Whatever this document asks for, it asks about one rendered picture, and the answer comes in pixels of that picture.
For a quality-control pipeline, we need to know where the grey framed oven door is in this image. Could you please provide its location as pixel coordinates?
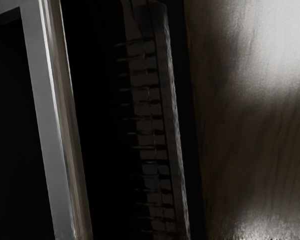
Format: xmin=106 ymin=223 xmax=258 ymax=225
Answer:
xmin=0 ymin=0 xmax=94 ymax=240

